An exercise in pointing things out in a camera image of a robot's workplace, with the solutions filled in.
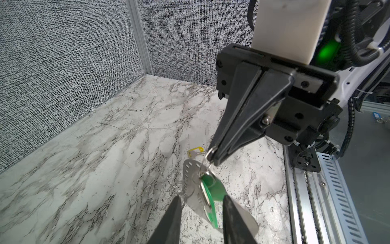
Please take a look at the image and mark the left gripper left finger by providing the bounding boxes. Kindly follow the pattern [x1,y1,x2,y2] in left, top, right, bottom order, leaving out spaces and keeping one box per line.
[147,196,182,244]

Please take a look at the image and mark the green key tag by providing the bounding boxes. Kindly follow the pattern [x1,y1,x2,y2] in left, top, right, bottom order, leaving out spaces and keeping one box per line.
[199,171,227,230]

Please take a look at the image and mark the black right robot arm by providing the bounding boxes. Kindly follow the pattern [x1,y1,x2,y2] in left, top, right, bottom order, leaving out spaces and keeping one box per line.
[205,1,390,172]

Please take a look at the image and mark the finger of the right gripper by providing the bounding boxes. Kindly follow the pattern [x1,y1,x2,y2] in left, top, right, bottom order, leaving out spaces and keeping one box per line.
[210,62,263,153]
[211,68,294,166]

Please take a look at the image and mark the black corrugated cable conduit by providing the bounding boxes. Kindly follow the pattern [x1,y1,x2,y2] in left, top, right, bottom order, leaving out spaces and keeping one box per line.
[335,0,390,159]

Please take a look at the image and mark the silver perforated metal key holder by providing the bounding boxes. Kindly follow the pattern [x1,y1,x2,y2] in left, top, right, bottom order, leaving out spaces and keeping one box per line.
[183,159,259,244]

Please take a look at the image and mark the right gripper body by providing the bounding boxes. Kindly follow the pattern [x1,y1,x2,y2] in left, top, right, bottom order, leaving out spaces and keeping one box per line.
[216,44,341,143]

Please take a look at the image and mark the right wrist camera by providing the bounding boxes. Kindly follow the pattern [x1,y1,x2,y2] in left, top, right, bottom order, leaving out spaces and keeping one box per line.
[251,0,331,65]

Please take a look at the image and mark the yellow key tag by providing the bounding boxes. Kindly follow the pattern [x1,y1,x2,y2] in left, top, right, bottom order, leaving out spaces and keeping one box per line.
[187,146,206,159]

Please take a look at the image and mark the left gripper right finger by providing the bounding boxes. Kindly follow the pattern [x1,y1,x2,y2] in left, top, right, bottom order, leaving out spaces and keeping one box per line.
[222,195,257,244]

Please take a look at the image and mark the grey slotted cable duct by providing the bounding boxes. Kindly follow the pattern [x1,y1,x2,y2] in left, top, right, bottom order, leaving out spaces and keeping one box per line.
[317,152,368,244]

